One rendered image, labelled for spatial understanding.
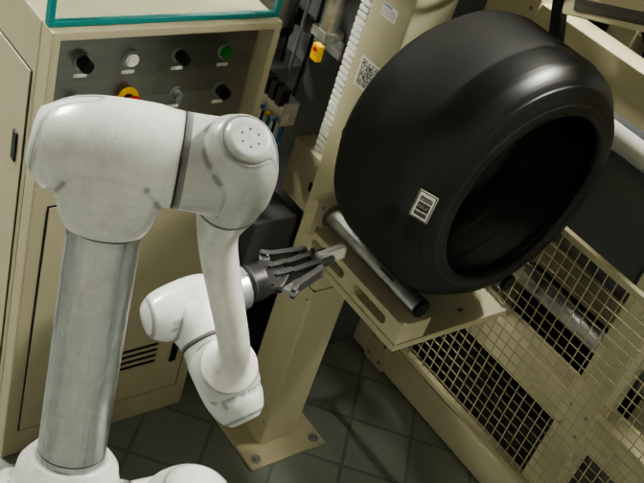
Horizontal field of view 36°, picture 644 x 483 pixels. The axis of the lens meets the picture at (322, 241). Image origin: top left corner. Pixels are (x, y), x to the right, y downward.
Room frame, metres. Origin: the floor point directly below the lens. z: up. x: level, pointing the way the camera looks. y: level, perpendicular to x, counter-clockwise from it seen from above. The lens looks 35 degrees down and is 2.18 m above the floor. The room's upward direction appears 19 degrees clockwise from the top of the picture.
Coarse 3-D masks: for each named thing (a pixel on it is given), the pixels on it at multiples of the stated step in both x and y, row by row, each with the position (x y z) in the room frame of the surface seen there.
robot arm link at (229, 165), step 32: (192, 128) 1.07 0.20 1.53; (224, 128) 1.06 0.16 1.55; (256, 128) 1.08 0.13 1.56; (192, 160) 1.04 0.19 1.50; (224, 160) 1.03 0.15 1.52; (256, 160) 1.04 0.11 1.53; (192, 192) 1.03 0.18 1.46; (224, 192) 1.04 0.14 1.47; (256, 192) 1.05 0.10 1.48; (224, 224) 1.09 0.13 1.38
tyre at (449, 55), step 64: (448, 64) 1.76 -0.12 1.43; (512, 64) 1.76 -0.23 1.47; (576, 64) 1.84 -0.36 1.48; (384, 128) 1.70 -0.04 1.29; (448, 128) 1.65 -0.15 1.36; (512, 128) 1.68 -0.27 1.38; (576, 128) 2.07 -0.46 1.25; (384, 192) 1.64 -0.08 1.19; (448, 192) 1.61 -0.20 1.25; (512, 192) 2.08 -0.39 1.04; (576, 192) 1.94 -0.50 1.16; (384, 256) 1.65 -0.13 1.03; (448, 256) 1.91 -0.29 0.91; (512, 256) 1.86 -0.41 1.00
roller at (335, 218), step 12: (336, 216) 1.90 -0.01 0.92; (336, 228) 1.88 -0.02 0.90; (348, 228) 1.87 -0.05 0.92; (348, 240) 1.85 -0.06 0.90; (360, 240) 1.84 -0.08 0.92; (360, 252) 1.82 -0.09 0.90; (372, 252) 1.81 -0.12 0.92; (372, 264) 1.79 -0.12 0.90; (384, 264) 1.78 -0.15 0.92; (384, 276) 1.76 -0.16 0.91; (396, 276) 1.75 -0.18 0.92; (396, 288) 1.73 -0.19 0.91; (408, 288) 1.72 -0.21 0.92; (408, 300) 1.70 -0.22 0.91; (420, 300) 1.70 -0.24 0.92; (420, 312) 1.69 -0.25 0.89
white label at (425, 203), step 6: (420, 192) 1.60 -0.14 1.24; (426, 192) 1.59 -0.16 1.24; (420, 198) 1.59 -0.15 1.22; (426, 198) 1.59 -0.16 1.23; (432, 198) 1.59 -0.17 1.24; (438, 198) 1.59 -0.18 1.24; (414, 204) 1.60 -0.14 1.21; (420, 204) 1.59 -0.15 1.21; (426, 204) 1.59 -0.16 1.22; (432, 204) 1.59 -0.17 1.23; (414, 210) 1.59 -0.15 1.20; (420, 210) 1.59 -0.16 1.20; (426, 210) 1.59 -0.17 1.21; (432, 210) 1.58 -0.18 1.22; (414, 216) 1.59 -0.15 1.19; (420, 216) 1.59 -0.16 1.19; (426, 216) 1.58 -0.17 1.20; (426, 222) 1.58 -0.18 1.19
